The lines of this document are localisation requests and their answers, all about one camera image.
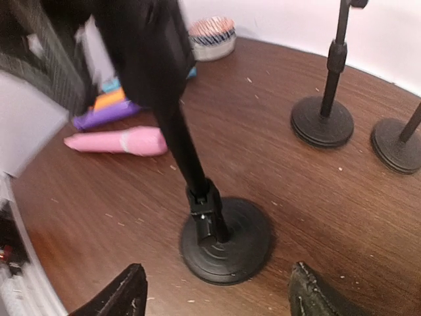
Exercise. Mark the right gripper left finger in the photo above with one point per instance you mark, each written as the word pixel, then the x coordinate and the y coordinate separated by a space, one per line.
pixel 126 295

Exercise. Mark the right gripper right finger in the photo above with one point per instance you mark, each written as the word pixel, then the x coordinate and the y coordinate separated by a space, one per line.
pixel 310 295

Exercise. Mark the pink microphone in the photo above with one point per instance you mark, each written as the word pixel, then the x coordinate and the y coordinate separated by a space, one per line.
pixel 145 141

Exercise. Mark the glitter mic stand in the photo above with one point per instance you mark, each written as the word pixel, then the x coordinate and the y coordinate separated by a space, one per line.
pixel 397 144

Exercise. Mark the purple microphone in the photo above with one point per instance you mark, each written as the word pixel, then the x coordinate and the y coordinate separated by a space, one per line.
pixel 111 113

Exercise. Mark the orange microphone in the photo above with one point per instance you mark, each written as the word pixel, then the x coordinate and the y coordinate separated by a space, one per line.
pixel 107 99

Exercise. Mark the blue microphone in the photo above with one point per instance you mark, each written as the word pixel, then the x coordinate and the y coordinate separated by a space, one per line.
pixel 113 84

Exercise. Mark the pink mic stand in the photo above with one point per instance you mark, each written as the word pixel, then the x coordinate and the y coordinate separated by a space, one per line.
pixel 227 240

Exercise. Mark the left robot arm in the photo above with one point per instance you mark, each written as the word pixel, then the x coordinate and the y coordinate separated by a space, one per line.
pixel 52 66

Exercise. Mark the black mic stand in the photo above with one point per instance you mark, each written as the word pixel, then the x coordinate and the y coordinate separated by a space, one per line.
pixel 323 121

